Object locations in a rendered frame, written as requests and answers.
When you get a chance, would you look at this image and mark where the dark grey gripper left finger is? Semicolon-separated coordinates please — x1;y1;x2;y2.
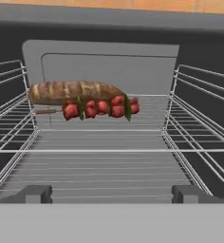
0;184;53;204

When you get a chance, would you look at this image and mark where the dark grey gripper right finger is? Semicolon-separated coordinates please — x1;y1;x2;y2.
171;184;224;204

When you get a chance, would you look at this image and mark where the red meat kebab skewer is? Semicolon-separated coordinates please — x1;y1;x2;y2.
34;94;140;122

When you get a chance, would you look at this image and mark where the brown baguette bread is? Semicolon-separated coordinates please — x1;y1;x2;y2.
28;80;125;106

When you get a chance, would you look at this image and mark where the grey toaster oven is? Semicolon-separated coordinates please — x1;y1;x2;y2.
0;3;224;204

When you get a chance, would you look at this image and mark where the silver wire oven rack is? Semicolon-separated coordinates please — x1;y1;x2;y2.
0;59;224;204

